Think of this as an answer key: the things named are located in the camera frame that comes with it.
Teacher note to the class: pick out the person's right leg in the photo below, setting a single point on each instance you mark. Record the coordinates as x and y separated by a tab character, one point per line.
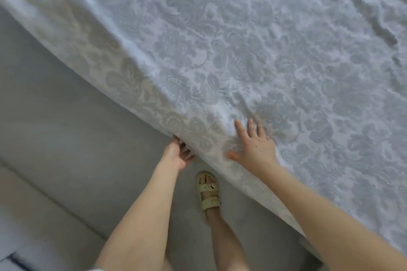
227	245

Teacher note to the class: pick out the person's right hand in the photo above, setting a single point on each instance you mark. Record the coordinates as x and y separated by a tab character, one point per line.
257	151

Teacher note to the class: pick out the person's right beige sandal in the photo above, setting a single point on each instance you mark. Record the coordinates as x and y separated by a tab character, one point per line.
210	197

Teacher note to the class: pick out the person's left hand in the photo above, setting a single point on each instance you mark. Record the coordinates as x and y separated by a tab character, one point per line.
175	155

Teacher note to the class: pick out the person's right forearm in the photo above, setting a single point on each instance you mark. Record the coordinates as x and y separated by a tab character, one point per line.
334	223

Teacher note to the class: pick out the white floral bed sheet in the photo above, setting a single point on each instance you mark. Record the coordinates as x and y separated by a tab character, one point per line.
254	42

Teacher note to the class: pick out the person's left forearm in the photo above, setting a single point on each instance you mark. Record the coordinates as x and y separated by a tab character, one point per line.
143	223

